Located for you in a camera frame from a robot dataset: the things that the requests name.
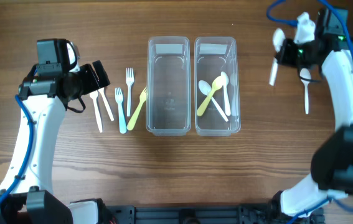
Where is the white plastic spoon slanted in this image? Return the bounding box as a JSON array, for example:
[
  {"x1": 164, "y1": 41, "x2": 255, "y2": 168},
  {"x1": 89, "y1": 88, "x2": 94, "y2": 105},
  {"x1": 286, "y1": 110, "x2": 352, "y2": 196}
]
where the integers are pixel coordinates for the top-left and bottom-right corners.
[{"x1": 269, "y1": 28, "x2": 285, "y2": 86}]

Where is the white plastic spoon wide handle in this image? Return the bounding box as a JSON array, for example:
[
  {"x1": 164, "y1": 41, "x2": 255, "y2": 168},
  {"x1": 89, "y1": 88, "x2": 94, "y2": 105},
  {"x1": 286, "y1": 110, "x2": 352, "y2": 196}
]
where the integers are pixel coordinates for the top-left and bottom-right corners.
[{"x1": 221, "y1": 72, "x2": 231, "y2": 116}]

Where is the yellow plastic spoon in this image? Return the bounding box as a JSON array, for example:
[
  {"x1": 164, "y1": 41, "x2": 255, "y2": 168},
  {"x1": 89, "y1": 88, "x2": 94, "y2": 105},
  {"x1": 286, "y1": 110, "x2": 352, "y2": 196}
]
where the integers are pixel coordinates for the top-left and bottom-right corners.
[{"x1": 197, "y1": 76, "x2": 224, "y2": 116}]

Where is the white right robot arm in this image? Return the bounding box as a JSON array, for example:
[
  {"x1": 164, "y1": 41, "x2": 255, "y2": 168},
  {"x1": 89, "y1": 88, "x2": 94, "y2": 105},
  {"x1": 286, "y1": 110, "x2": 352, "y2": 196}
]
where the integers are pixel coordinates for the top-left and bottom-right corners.
[{"x1": 275, "y1": 50, "x2": 353, "y2": 220}]

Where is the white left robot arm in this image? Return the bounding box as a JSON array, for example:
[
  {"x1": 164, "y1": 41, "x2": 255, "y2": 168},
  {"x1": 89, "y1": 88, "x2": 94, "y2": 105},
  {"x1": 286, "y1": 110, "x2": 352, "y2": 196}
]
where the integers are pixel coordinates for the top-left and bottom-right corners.
[{"x1": 0, "y1": 61, "x2": 111, "y2": 223}]

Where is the left clear plastic container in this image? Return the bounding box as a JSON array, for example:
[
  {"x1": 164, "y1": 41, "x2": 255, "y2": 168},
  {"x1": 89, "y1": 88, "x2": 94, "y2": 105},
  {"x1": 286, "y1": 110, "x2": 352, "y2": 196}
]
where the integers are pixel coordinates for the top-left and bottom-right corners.
[{"x1": 146, "y1": 36, "x2": 191, "y2": 136}]

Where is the clear plastic container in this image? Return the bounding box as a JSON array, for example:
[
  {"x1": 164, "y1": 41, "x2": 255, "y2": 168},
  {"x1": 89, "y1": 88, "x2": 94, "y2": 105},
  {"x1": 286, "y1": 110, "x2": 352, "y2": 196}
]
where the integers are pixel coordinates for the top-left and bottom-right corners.
[
  {"x1": 146, "y1": 36, "x2": 191, "y2": 136},
  {"x1": 194, "y1": 37, "x2": 242, "y2": 136}
]

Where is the right clear plastic container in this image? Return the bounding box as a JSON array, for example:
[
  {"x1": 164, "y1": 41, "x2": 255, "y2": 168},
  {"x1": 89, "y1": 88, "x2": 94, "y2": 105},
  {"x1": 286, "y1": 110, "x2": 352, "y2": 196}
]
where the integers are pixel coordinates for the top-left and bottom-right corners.
[{"x1": 194, "y1": 37, "x2": 242, "y2": 136}]

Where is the white plastic spoon in container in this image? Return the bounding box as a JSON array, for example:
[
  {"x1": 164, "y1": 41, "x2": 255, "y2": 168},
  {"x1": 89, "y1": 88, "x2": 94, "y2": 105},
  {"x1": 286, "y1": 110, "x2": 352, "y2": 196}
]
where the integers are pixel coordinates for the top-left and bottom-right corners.
[{"x1": 199, "y1": 80, "x2": 228, "y2": 122}]

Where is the white plastic fork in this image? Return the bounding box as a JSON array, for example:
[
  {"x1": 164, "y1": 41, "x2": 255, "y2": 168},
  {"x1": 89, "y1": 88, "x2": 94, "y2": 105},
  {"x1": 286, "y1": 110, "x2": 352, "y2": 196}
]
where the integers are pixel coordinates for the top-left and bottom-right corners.
[
  {"x1": 126, "y1": 67, "x2": 134, "y2": 116},
  {"x1": 98, "y1": 88, "x2": 115, "y2": 121},
  {"x1": 89, "y1": 91, "x2": 103, "y2": 133}
]

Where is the white plastic fork leftmost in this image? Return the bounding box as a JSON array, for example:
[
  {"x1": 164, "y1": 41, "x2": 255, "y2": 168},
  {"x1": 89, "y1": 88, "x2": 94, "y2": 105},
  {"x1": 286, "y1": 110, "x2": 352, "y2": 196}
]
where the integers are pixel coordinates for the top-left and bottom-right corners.
[{"x1": 89, "y1": 91, "x2": 103, "y2": 133}]

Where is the light blue plastic fork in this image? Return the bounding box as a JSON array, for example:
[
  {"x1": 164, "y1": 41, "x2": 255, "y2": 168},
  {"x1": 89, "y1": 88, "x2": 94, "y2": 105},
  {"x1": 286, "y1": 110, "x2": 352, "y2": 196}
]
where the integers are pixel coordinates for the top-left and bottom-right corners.
[{"x1": 115, "y1": 87, "x2": 127, "y2": 134}]

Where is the white plastic fork upper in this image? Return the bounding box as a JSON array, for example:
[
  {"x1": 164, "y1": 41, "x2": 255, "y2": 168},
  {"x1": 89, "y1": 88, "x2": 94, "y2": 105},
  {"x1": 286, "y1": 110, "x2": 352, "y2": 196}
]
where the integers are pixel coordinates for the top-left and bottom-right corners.
[{"x1": 126, "y1": 67, "x2": 134, "y2": 116}]

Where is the yellow plastic fork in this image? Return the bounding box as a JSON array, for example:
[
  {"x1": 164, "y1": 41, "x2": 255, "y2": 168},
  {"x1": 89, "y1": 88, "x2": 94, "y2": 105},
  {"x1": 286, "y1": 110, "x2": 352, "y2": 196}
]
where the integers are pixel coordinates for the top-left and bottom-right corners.
[{"x1": 127, "y1": 87, "x2": 147, "y2": 131}]

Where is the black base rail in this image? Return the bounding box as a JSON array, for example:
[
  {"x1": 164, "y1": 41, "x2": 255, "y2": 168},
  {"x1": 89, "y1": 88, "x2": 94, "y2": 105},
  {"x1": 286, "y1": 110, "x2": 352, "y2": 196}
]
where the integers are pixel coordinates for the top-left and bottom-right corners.
[{"x1": 107, "y1": 203, "x2": 325, "y2": 224}]

